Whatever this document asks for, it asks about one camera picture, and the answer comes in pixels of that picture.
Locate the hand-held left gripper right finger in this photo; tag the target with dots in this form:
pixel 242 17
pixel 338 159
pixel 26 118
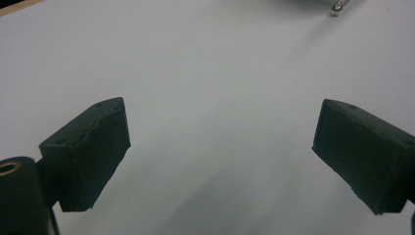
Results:
pixel 362 153

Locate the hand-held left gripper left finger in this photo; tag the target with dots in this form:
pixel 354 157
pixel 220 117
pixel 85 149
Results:
pixel 88 153

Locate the oval hand mirror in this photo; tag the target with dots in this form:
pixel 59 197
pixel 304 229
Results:
pixel 337 7

